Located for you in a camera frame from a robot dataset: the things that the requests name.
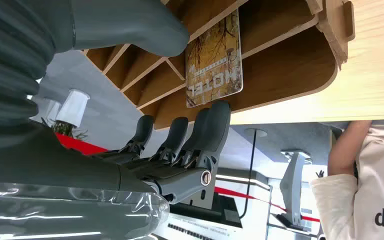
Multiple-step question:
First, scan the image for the clear plastic hand cover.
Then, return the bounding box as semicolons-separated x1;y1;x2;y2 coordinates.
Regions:
0;182;170;240

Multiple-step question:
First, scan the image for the yellow hotel card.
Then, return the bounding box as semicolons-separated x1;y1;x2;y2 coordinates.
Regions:
185;8;244;109

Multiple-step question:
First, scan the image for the wooden card rack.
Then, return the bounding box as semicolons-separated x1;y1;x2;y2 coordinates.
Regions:
82;0;356;131

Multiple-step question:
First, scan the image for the person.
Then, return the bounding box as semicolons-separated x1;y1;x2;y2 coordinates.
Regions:
310;119;384;240

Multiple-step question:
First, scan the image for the red panel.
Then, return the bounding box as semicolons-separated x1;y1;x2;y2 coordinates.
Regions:
54;132;109;157

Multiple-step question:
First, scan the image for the green potted plant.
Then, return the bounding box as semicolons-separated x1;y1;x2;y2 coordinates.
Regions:
41;117;89;142

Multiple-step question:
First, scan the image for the small white plant pot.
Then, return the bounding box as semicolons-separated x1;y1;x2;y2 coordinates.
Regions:
44;99;62;124

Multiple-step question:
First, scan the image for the large white plant pot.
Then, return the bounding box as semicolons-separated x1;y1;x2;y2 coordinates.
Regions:
55;88;91;129

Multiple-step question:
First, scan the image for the ribbed grey right arm sleeve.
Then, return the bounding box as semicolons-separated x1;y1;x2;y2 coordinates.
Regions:
0;0;58;128

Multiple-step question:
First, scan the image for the white keyboard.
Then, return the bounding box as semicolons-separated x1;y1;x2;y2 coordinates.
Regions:
150;212;266;240

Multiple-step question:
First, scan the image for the black pole stand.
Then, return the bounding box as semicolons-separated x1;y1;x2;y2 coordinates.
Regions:
238;128;268;220

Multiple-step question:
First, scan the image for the grey upright stand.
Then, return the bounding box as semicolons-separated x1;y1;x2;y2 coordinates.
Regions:
275;149;313;230

